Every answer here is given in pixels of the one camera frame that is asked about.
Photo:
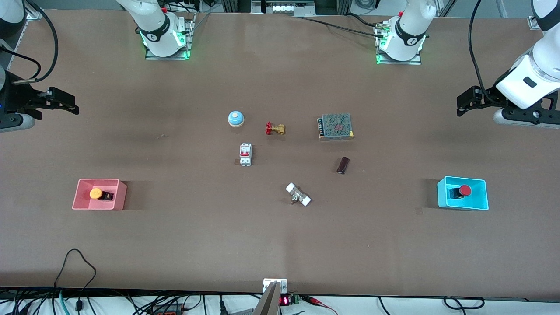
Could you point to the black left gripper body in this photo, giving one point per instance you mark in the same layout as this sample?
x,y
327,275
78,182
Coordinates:
x,y
487,97

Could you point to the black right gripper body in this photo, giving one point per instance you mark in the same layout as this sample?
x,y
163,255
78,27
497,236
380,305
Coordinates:
x,y
16,97

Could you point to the red push button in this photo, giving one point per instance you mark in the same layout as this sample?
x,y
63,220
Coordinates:
x,y
465,190

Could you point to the yellow push button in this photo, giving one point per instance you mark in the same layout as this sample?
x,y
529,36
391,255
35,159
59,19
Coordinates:
x,y
96,193

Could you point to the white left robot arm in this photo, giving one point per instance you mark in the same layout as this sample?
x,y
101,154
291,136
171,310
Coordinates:
x,y
529,74

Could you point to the cyan plastic bin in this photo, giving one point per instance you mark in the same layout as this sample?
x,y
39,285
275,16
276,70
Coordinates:
x,y
477,200

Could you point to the pink plastic bin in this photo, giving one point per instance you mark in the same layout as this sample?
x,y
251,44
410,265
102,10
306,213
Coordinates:
x,y
83,202

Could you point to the metal mesh power supply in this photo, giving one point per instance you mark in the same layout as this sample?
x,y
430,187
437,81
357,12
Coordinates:
x,y
337,127

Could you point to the dark brown cylinder capacitor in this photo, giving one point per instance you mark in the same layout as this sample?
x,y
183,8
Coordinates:
x,y
343,165

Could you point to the blue white dome button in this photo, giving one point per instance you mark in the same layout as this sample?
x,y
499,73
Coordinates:
x,y
236,119

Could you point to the white red circuit breaker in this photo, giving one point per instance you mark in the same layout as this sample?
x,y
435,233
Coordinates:
x,y
245,154

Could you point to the metal fitting white caps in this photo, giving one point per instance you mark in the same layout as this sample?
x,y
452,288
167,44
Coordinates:
x,y
298,195

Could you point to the grey background equipment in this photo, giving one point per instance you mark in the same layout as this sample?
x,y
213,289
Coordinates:
x,y
284,8

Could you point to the black power strip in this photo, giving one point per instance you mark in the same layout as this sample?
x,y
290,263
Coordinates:
x,y
168,310

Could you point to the red clip lead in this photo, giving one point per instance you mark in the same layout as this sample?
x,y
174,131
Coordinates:
x,y
316,300

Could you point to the red digit display module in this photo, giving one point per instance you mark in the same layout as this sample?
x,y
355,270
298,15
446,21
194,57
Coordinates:
x,y
284,300

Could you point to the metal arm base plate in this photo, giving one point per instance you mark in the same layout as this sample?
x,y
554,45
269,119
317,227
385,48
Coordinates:
x,y
415,61
153,56

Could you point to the aluminium frame profile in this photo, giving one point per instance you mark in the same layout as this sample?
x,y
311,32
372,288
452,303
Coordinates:
x,y
33,15
533,22

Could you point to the white metal bracket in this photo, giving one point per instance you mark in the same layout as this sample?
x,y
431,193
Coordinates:
x,y
267,284

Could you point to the grey camera mount pole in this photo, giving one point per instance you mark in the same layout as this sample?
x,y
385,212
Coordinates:
x,y
267,305

